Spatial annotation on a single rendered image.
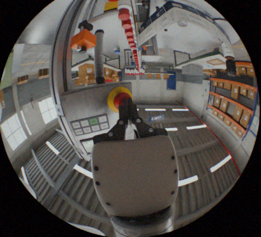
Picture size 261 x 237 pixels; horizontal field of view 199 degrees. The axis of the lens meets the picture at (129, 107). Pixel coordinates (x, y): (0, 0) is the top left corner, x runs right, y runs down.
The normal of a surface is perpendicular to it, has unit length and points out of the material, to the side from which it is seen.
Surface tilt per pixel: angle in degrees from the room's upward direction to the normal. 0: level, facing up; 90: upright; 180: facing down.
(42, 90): 90
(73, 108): 90
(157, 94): 90
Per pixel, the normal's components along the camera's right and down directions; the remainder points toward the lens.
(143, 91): -0.18, 0.34
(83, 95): 0.44, 0.28
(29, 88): 0.98, 0.01
